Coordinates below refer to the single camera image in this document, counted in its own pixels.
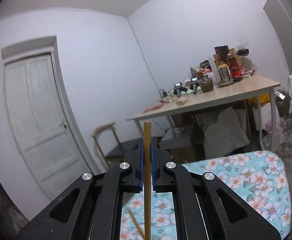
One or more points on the bamboo chopstick one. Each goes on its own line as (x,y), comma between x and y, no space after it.
(147,179)

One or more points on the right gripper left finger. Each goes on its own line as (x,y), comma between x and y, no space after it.
(91,207)

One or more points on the glass jar on table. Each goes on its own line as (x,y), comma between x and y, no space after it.
(206,84)

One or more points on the white door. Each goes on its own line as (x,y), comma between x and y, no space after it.
(39,124)

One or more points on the yellow bag under table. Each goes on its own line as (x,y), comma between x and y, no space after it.
(259,100)

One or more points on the red bottle on table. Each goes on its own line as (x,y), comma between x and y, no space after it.
(234,67)

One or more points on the wooden chair dark seat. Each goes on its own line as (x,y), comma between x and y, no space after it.
(110,147)

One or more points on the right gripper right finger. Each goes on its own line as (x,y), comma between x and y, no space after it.
(204,206)

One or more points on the floral blue tablecloth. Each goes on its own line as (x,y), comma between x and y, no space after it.
(258,177)

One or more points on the wooden dining table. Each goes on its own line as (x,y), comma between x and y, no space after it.
(247,88)

